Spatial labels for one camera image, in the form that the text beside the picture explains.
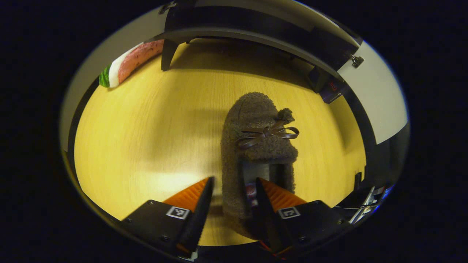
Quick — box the watermelon slice plush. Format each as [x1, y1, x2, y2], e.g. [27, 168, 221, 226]
[99, 39, 165, 88]

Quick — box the white shoe cabinet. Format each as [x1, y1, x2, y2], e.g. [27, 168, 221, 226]
[144, 0, 364, 106]

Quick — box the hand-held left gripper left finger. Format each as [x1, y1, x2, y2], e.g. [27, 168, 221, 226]
[121, 176, 215, 255]

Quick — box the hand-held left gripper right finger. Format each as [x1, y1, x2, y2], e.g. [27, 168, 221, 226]
[255, 178, 353, 255]

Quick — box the black backdrop cloth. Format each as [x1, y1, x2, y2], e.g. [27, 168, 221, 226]
[366, 122, 409, 190]

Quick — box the brown fuzzy shoe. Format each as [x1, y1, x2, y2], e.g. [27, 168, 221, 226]
[220, 92, 300, 240]

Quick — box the small dark box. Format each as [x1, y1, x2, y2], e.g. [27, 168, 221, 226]
[319, 79, 346, 104]

